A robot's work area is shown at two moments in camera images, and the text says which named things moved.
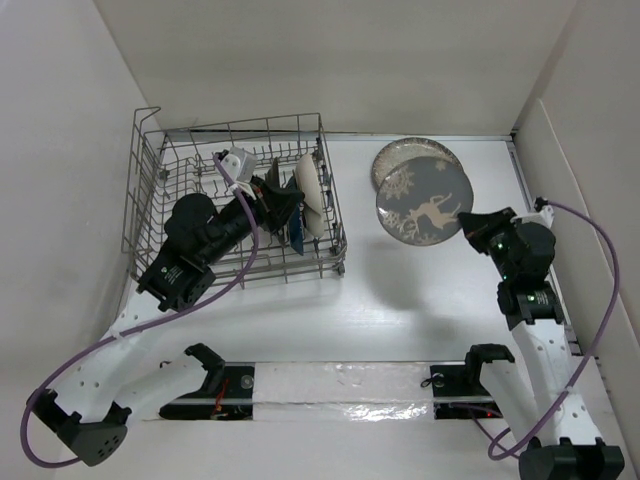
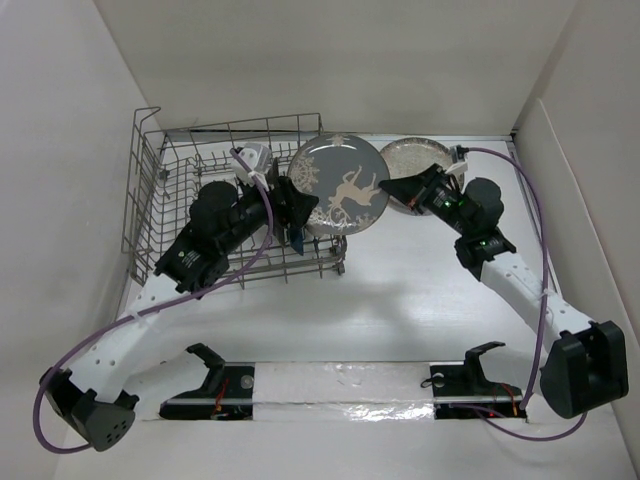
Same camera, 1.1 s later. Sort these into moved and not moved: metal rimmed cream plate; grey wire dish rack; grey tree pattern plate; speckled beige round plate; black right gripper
Moved: black right gripper; grey tree pattern plate
Not moved: speckled beige round plate; grey wire dish rack; metal rimmed cream plate
